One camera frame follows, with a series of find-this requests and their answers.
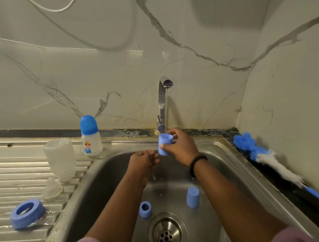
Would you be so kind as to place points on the person's right hand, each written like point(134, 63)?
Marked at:
point(184, 148)

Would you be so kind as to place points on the person's left hand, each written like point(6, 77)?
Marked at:
point(142, 164)

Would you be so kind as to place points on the blue cylindrical bottle cap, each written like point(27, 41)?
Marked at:
point(164, 147)
point(193, 198)

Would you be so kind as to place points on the cartoon print baby bottle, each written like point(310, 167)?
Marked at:
point(92, 144)

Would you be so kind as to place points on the blue and white bottle brush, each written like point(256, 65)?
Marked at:
point(244, 141)

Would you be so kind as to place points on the translucent bottle front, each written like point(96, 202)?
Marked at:
point(60, 159)

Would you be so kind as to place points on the clear silicone teat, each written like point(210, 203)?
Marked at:
point(51, 190)

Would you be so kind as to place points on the person's left forearm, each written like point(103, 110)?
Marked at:
point(117, 212)

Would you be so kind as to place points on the chrome sink faucet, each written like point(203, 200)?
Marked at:
point(161, 104)

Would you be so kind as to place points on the metal sink drain strainer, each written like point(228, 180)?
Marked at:
point(167, 232)

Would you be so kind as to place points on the pink shirt sleeve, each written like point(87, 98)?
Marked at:
point(294, 235)
point(88, 240)

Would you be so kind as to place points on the stainless steel sink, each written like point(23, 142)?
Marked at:
point(20, 169)

